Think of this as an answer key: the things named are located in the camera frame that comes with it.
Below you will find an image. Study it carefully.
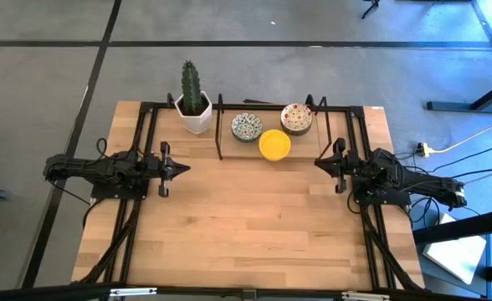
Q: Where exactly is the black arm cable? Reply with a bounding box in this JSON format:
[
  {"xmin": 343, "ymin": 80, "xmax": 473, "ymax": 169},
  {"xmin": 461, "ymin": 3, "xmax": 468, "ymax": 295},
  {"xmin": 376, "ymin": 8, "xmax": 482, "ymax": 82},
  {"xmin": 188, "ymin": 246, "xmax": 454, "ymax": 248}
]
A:
[
  {"xmin": 407, "ymin": 195, "xmax": 481, "ymax": 231},
  {"xmin": 44, "ymin": 136, "xmax": 110, "ymax": 230}
]

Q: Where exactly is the dark metal floor stand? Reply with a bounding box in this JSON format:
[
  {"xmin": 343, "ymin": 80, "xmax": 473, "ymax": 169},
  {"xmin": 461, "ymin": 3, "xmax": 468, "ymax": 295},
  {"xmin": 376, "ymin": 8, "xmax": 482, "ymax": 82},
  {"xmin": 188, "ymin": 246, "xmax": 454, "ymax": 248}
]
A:
[{"xmin": 425, "ymin": 0, "xmax": 492, "ymax": 115}]

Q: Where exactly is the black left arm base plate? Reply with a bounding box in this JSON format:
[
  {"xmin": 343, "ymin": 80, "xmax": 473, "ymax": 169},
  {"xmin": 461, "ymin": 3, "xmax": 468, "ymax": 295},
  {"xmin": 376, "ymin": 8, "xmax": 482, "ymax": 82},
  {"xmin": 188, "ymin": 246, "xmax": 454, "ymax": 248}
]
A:
[{"xmin": 90, "ymin": 182, "xmax": 150, "ymax": 201}]

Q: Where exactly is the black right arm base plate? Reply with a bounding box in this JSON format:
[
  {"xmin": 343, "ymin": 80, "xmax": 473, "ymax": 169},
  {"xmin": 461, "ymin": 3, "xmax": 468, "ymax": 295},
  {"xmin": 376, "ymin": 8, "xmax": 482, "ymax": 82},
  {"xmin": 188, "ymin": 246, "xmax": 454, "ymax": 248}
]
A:
[{"xmin": 351, "ymin": 187, "xmax": 413, "ymax": 207}]

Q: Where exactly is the tall green cactus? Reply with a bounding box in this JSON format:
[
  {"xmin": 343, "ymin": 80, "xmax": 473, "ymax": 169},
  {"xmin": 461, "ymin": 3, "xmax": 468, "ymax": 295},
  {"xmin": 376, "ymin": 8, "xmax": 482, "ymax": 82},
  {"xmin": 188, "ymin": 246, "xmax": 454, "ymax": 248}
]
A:
[{"xmin": 181, "ymin": 60, "xmax": 204, "ymax": 115}]

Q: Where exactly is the white flat board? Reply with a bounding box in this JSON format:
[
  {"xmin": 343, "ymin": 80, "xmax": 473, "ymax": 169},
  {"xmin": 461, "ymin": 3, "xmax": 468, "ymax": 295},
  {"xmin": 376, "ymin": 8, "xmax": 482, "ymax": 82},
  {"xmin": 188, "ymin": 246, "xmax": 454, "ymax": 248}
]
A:
[{"xmin": 422, "ymin": 212, "xmax": 488, "ymax": 286}]

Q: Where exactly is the yellow power cord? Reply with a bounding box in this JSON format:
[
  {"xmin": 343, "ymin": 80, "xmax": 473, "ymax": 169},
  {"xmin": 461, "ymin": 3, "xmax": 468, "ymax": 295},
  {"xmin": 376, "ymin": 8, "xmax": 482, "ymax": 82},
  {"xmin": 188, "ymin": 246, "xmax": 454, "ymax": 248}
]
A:
[{"xmin": 431, "ymin": 113, "xmax": 492, "ymax": 154}]

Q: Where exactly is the black floor cable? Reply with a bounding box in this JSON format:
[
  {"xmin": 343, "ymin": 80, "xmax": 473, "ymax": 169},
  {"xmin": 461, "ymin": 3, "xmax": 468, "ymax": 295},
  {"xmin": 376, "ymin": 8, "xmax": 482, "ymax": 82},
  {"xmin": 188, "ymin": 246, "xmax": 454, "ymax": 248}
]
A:
[{"xmin": 432, "ymin": 140, "xmax": 492, "ymax": 175}]

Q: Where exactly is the black metal wood shelf rack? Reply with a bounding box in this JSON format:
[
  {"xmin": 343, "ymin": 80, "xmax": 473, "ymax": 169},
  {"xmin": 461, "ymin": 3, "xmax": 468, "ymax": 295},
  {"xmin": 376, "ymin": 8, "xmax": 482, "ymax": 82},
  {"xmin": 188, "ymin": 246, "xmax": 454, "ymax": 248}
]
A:
[{"xmin": 214, "ymin": 93, "xmax": 334, "ymax": 161}]

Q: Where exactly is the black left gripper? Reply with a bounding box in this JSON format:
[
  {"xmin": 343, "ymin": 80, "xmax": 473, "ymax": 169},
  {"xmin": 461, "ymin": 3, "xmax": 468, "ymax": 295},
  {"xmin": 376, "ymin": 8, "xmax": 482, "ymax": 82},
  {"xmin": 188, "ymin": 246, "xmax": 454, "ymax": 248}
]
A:
[{"xmin": 145, "ymin": 140, "xmax": 192, "ymax": 198}]

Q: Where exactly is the white angular planter pot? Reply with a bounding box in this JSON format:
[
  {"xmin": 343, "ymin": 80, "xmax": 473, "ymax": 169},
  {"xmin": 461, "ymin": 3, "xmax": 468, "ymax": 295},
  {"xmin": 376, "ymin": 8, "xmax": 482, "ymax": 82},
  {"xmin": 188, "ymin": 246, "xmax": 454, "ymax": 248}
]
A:
[{"xmin": 174, "ymin": 90, "xmax": 214, "ymax": 136}]

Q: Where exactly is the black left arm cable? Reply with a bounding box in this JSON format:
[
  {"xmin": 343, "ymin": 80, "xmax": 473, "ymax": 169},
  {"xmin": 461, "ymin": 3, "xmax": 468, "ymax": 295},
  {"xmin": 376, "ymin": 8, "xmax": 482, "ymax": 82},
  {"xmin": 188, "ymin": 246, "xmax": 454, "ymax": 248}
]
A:
[{"xmin": 44, "ymin": 136, "xmax": 110, "ymax": 230}]

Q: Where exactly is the silver metal bracket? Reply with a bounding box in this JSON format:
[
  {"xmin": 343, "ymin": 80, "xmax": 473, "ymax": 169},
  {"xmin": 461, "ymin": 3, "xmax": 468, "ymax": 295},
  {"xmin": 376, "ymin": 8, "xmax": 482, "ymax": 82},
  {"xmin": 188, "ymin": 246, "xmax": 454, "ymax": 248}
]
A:
[
  {"xmin": 109, "ymin": 287, "xmax": 158, "ymax": 298},
  {"xmin": 341, "ymin": 290, "xmax": 392, "ymax": 301}
]

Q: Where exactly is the black side table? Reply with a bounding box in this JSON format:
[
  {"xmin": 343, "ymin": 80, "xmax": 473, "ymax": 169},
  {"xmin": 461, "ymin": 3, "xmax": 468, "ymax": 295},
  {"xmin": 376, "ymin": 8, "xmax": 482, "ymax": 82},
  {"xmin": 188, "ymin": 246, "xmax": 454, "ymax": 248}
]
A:
[{"xmin": 412, "ymin": 207, "xmax": 492, "ymax": 301}]

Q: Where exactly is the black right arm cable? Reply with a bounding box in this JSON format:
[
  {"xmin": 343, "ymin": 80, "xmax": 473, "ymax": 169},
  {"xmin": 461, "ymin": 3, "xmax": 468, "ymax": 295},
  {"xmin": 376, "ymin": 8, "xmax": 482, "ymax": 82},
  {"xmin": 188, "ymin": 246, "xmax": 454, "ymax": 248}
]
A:
[{"xmin": 407, "ymin": 195, "xmax": 481, "ymax": 231}]

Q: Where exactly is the green bowl red flower pattern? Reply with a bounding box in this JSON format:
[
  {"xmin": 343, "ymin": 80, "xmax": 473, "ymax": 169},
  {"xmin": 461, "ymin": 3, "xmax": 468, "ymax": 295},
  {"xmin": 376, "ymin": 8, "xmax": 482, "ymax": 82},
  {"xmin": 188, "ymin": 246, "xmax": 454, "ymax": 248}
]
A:
[{"xmin": 279, "ymin": 103, "xmax": 314, "ymax": 137}]

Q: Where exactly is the black table edge rail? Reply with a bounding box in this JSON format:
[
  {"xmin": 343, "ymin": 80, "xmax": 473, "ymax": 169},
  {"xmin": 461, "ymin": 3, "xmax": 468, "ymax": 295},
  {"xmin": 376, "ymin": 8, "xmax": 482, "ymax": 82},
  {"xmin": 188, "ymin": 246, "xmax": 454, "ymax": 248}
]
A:
[
  {"xmin": 140, "ymin": 101, "xmax": 366, "ymax": 114},
  {"xmin": 346, "ymin": 105, "xmax": 397, "ymax": 290},
  {"xmin": 0, "ymin": 283, "xmax": 492, "ymax": 301},
  {"xmin": 118, "ymin": 102, "xmax": 161, "ymax": 286}
]

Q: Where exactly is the black diagonal frame brace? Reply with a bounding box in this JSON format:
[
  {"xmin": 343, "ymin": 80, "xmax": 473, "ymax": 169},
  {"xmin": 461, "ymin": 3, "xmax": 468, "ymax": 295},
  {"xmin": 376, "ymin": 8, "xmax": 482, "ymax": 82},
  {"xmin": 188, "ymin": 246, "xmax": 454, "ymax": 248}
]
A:
[
  {"xmin": 359, "ymin": 204, "xmax": 426, "ymax": 293},
  {"xmin": 78, "ymin": 199, "xmax": 143, "ymax": 286}
]

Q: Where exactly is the black tripod leg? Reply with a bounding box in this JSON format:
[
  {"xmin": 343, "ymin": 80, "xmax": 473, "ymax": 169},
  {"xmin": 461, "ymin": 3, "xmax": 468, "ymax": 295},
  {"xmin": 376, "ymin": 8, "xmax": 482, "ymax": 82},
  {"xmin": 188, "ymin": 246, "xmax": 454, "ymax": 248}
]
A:
[{"xmin": 361, "ymin": 0, "xmax": 382, "ymax": 20}]

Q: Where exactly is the teal bowl blue dot pattern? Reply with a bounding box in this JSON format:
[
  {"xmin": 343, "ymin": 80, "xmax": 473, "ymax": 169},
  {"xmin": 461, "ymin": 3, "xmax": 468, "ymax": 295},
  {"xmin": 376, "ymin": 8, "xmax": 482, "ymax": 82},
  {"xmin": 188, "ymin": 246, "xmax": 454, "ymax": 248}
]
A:
[{"xmin": 230, "ymin": 112, "xmax": 264, "ymax": 144}]

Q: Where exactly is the yellow power strip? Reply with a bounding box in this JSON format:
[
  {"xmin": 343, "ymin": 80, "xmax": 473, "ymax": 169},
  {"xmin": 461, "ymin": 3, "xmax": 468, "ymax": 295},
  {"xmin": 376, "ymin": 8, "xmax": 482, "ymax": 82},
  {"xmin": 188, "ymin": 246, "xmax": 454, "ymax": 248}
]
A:
[{"xmin": 416, "ymin": 141, "xmax": 434, "ymax": 158}]

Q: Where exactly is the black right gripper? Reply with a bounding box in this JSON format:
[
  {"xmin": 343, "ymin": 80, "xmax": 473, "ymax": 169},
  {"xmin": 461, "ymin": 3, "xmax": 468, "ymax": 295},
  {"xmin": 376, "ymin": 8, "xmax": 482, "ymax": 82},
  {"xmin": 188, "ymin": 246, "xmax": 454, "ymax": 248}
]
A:
[{"xmin": 315, "ymin": 137, "xmax": 361, "ymax": 195}]

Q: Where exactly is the plain yellow bowl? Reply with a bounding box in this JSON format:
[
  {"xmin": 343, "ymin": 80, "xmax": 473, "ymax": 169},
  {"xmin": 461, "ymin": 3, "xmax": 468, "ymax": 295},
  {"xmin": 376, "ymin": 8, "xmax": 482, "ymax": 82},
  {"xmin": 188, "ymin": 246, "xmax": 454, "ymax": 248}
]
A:
[{"xmin": 258, "ymin": 129, "xmax": 292, "ymax": 162}]

